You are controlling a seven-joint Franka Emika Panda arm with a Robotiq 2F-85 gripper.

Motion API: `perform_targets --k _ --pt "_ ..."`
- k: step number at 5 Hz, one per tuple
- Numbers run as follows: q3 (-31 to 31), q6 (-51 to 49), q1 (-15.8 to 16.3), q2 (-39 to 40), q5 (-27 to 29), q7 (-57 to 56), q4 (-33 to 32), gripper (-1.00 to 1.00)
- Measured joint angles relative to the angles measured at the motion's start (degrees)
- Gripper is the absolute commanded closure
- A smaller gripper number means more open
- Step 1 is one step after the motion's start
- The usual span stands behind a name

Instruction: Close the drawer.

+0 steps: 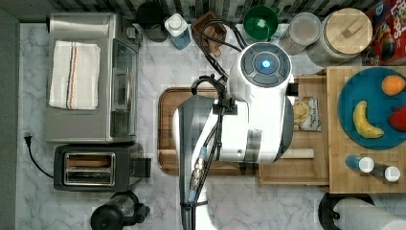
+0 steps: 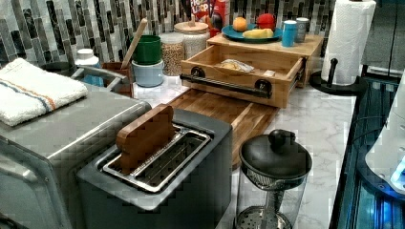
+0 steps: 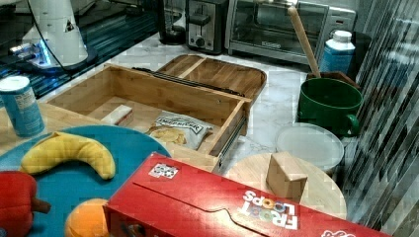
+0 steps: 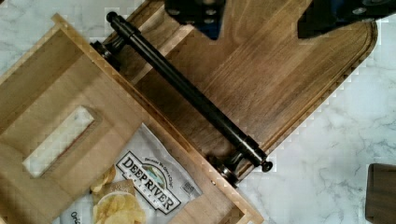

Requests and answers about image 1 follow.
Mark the striped white dish towel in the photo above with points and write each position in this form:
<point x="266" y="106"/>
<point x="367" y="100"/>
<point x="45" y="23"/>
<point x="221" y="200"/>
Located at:
<point x="75" y="76"/>

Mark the stainless toaster oven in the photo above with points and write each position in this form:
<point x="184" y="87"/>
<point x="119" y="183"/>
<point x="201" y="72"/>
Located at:
<point x="114" y="120"/>

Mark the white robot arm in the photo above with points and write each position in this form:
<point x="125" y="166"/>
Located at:
<point x="246" y="117"/>

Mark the red apple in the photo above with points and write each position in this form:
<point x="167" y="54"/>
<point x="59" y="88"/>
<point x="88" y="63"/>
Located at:
<point x="397" y="119"/>

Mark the black paper towel holder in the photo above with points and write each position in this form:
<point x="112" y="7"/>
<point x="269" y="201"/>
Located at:
<point x="326" y="213"/>

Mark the black two-slot toaster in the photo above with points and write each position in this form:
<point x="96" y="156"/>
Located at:
<point x="99" y="168"/>

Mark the clear plastic canister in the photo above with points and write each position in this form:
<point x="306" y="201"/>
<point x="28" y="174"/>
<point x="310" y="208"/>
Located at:
<point x="303" y="30"/>

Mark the blue round plate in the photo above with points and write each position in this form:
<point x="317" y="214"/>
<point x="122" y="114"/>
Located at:
<point x="366" y="86"/>

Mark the wooden rolling pin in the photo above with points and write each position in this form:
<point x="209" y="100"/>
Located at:
<point x="298" y="154"/>

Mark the glass jar wooden lid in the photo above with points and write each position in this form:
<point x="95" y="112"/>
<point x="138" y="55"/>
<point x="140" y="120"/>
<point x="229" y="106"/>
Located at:
<point x="344" y="35"/>

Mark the blue shaker white cap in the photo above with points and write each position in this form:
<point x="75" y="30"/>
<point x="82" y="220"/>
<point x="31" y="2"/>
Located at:
<point x="358" y="163"/>

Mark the green bowl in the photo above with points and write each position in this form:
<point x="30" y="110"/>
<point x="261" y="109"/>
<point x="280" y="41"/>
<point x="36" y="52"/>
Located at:
<point x="261" y="22"/>

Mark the orange fruit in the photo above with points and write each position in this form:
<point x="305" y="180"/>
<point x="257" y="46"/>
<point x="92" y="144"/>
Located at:
<point x="393" y="85"/>

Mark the paper towel roll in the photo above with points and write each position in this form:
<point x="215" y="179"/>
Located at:
<point x="357" y="214"/>

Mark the black round container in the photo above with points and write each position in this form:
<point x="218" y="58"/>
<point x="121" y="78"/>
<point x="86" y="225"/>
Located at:
<point x="150" y="16"/>

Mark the bamboo cabinet top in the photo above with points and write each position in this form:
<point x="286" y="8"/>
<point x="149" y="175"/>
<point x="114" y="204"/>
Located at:
<point x="342" y="179"/>

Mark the dark wooden tray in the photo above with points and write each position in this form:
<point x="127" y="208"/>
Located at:
<point x="167" y="156"/>

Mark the red cereal box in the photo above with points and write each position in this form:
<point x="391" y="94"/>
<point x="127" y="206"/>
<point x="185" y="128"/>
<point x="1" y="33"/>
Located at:
<point x="388" y="46"/>

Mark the brown wooden utensil holder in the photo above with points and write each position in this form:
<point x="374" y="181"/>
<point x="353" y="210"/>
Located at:
<point x="216" y="31"/>

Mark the dark shaker white cap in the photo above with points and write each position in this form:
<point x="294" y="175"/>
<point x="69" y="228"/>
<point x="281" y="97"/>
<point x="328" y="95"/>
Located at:
<point x="390" y="173"/>

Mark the light wooden drawer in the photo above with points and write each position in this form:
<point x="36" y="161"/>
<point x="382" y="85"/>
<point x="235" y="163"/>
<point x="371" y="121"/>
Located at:
<point x="309" y="171"/>

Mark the yellow banana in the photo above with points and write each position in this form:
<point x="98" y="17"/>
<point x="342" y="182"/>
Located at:
<point x="362" y="125"/>

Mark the packaged snack bag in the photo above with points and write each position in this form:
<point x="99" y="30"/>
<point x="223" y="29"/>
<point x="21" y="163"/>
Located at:
<point x="306" y="114"/>

